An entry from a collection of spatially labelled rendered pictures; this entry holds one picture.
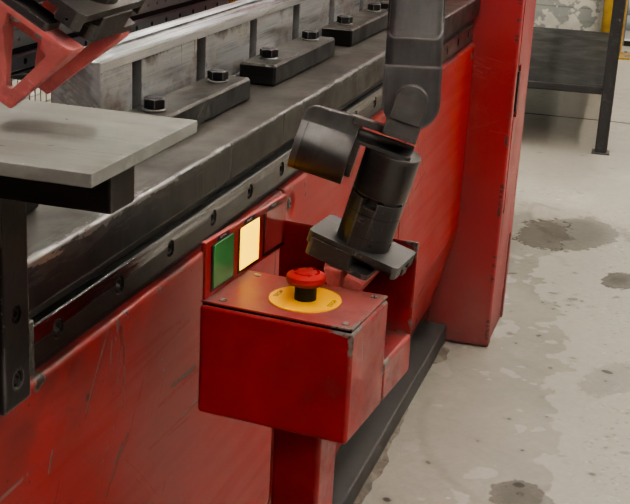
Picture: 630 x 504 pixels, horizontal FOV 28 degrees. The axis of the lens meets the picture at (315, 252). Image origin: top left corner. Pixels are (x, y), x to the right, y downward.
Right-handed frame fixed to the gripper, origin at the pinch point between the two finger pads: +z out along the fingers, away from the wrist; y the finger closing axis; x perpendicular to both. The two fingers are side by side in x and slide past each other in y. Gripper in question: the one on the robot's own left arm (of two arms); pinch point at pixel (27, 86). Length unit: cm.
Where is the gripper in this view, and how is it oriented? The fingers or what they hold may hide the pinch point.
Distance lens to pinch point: 94.0
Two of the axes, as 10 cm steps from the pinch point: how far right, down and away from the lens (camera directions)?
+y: -2.9, 3.0, -9.1
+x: 8.1, 5.8, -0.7
